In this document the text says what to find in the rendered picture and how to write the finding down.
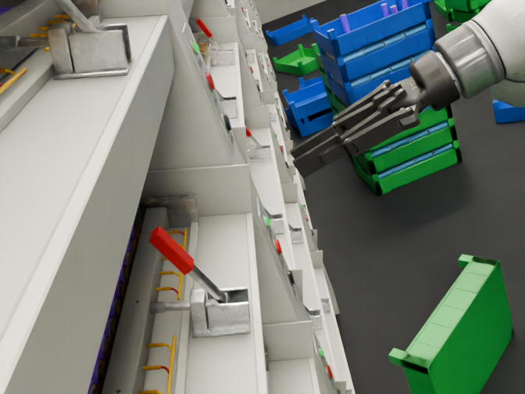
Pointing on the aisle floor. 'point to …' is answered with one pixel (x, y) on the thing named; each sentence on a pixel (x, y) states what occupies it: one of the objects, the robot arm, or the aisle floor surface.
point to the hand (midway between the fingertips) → (316, 152)
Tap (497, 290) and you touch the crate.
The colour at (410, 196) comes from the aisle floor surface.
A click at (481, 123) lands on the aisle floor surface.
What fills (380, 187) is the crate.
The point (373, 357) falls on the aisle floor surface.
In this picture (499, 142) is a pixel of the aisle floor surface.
